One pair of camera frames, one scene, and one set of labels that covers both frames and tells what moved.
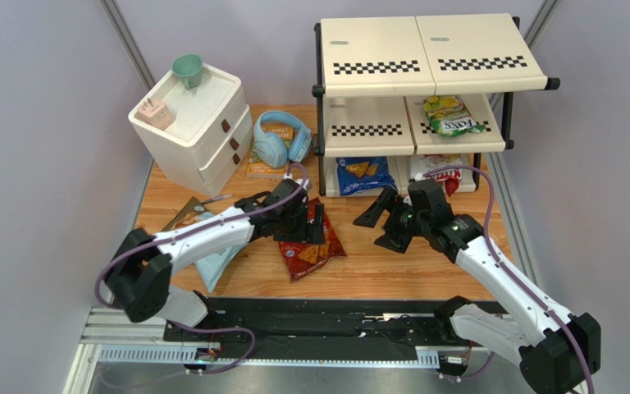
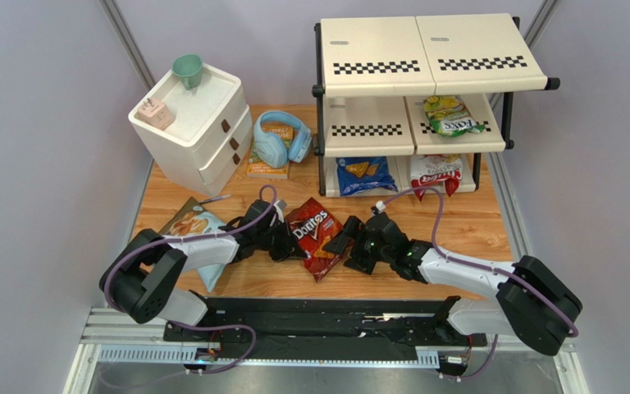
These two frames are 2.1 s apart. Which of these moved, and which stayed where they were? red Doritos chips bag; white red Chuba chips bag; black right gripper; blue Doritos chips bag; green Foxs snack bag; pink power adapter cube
Moved: red Doritos chips bag; black right gripper
Stayed: green Foxs snack bag; pink power adapter cube; white red Chuba chips bag; blue Doritos chips bag
